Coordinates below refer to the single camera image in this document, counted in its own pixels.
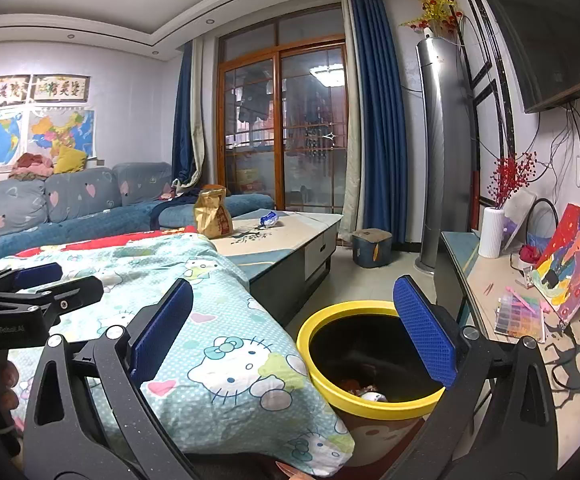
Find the grey coffee table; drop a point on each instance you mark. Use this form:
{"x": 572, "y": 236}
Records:
{"x": 295, "y": 235}

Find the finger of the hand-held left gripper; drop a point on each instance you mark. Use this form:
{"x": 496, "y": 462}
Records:
{"x": 77, "y": 292}
{"x": 34, "y": 275}

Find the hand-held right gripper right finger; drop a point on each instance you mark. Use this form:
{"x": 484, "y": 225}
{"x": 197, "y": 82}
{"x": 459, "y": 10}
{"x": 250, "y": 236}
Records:
{"x": 425, "y": 332}

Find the pile of clothes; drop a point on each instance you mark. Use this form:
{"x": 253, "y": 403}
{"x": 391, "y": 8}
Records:
{"x": 32, "y": 165}

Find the blue sofa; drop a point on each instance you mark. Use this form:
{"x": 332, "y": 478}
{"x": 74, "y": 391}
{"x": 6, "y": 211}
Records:
{"x": 69, "y": 230}

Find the cartoon cat printed blanket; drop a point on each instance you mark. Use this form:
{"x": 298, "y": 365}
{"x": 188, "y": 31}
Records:
{"x": 229, "y": 310}

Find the grey tower air conditioner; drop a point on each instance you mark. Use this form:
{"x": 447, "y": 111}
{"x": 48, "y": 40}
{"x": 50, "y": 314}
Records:
{"x": 442, "y": 160}

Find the colourful bead box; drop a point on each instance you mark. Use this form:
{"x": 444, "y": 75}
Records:
{"x": 520, "y": 320}

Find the blue white wrapper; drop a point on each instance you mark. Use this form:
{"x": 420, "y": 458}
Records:
{"x": 270, "y": 219}

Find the yellow trash bin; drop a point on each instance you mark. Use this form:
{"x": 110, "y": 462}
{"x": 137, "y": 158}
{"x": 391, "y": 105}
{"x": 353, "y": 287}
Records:
{"x": 345, "y": 400}

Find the dark blue cloth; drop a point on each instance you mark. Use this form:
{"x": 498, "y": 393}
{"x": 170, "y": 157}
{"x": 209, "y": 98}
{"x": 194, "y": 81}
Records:
{"x": 169, "y": 210}

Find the wooden sliding glass door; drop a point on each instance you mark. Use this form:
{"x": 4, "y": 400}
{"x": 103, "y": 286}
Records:
{"x": 255, "y": 160}

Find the grey heart print cushion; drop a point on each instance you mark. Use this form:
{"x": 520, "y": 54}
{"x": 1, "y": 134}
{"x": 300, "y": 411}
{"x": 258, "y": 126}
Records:
{"x": 82, "y": 195}
{"x": 12, "y": 207}
{"x": 142, "y": 182}

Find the person's left hand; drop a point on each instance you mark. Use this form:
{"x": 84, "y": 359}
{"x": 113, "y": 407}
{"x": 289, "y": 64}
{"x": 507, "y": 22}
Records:
{"x": 9, "y": 377}

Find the red printed cloth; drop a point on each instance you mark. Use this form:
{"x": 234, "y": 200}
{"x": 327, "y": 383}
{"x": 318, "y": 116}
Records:
{"x": 109, "y": 242}

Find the television cabinet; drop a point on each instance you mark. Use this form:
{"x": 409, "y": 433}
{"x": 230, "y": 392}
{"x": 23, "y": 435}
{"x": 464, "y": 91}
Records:
{"x": 465, "y": 255}

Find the colourful painting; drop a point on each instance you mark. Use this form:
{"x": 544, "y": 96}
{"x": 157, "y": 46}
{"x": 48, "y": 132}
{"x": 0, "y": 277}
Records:
{"x": 570, "y": 260}

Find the yellow artificial flowers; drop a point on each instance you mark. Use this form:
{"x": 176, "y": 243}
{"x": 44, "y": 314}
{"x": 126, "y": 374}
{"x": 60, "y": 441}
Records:
{"x": 435, "y": 5}

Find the country map poster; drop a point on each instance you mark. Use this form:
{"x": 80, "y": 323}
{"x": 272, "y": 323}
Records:
{"x": 59, "y": 132}

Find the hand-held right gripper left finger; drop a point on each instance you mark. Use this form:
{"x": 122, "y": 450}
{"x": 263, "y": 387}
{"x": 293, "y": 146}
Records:
{"x": 162, "y": 332}

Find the hanging dark garment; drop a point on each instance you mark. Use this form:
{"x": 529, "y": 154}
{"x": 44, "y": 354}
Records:
{"x": 252, "y": 105}

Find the blue curtain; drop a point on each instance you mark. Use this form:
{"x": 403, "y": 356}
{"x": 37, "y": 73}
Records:
{"x": 182, "y": 120}
{"x": 377, "y": 125}

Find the translucent orange plastic bag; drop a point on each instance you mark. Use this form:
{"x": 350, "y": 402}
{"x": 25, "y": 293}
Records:
{"x": 356, "y": 385}

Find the wall television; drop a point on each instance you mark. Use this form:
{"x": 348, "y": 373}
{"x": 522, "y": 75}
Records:
{"x": 545, "y": 30}

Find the purple white picture board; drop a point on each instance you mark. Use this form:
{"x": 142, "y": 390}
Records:
{"x": 520, "y": 215}

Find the red berry branches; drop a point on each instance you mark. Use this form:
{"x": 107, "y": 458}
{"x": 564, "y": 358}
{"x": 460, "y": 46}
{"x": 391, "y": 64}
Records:
{"x": 507, "y": 175}

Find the white paper roll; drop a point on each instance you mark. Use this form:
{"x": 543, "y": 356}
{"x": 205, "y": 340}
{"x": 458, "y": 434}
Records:
{"x": 491, "y": 232}

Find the red ornament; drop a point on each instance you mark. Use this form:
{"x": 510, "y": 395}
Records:
{"x": 530, "y": 254}

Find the blue storage stool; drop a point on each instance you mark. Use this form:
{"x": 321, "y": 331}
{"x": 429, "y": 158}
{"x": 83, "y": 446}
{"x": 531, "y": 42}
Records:
{"x": 372, "y": 250}

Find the pink plastic tool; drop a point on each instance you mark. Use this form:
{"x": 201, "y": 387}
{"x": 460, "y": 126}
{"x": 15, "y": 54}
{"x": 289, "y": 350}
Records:
{"x": 522, "y": 300}

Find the yellow pillow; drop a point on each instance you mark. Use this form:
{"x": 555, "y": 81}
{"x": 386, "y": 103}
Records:
{"x": 69, "y": 160}

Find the golden paper bag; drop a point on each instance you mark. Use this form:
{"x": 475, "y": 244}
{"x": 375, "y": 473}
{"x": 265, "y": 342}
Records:
{"x": 213, "y": 217}

